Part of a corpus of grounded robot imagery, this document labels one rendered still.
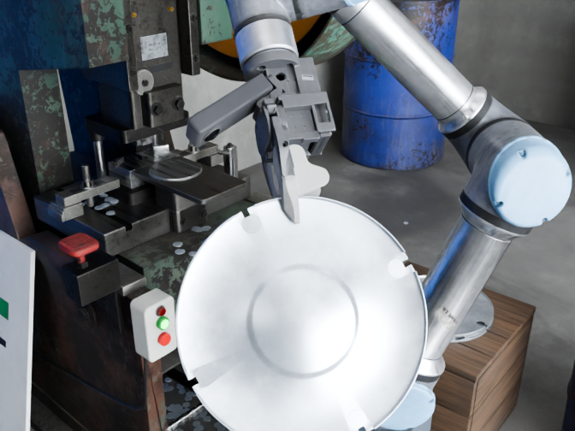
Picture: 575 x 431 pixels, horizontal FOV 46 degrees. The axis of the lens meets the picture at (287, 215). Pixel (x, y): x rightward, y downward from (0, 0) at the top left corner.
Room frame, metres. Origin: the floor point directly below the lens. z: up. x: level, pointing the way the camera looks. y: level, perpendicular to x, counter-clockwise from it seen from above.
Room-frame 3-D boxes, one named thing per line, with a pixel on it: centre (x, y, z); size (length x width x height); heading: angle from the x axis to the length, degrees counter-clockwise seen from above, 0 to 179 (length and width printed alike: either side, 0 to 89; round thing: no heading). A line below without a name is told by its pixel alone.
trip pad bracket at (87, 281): (1.18, 0.40, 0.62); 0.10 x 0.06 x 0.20; 138
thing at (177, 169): (1.44, 0.23, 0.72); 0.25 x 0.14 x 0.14; 48
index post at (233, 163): (1.61, 0.15, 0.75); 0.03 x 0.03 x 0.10; 48
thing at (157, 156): (1.56, 0.35, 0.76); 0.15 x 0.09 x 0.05; 138
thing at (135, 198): (1.56, 0.36, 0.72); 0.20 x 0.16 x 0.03; 138
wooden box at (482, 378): (1.53, -0.41, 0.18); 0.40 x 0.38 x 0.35; 51
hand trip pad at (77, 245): (1.16, 0.41, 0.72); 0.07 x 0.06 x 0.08; 48
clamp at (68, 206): (1.44, 0.47, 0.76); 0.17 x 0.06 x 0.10; 138
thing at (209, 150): (1.69, 0.24, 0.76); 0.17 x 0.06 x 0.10; 138
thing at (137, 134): (1.56, 0.36, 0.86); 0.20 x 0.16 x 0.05; 138
